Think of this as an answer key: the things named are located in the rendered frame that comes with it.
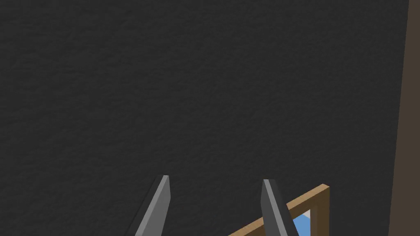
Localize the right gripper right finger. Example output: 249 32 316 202
260 179 300 236

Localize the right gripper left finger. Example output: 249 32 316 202
126 175 171 236

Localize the wooden framed picture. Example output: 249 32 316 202
228 183 331 236

